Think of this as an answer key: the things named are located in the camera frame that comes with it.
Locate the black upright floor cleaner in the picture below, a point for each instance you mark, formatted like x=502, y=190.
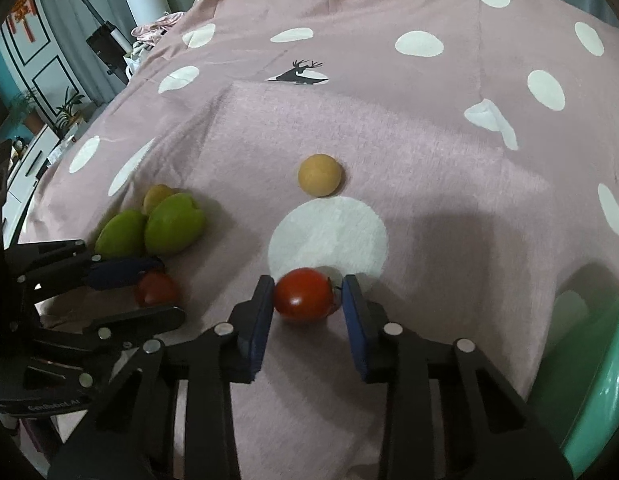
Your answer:
x=107, y=40

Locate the pink clothes pile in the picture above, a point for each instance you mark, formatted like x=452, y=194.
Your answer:
x=157, y=27

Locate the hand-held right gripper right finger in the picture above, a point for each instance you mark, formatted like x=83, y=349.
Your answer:
x=354, y=330

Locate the green jujube fruit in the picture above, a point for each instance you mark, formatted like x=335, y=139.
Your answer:
x=122, y=232
x=174, y=225

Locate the potted green plant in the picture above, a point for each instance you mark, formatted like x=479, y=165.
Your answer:
x=27, y=107
x=69, y=105

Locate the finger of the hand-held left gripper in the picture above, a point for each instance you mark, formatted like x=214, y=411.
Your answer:
x=119, y=272
x=139, y=321

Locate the tan longan fruit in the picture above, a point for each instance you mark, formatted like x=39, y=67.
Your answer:
x=319, y=175
x=157, y=197

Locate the grey-blue curtain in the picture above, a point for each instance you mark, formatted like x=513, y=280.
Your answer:
x=89, y=5

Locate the green plastic bowl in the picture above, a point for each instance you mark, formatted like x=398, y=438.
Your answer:
x=594, y=390

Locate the red wall decoration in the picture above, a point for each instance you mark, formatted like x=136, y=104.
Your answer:
x=22, y=12

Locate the white cabinet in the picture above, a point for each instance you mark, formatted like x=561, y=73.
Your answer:
x=32, y=165

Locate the red cherry tomato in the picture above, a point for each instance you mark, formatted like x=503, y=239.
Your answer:
x=157, y=290
x=304, y=297

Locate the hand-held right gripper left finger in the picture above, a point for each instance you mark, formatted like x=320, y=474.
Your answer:
x=254, y=330

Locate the pink polka dot blanket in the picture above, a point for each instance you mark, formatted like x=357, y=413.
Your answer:
x=439, y=160

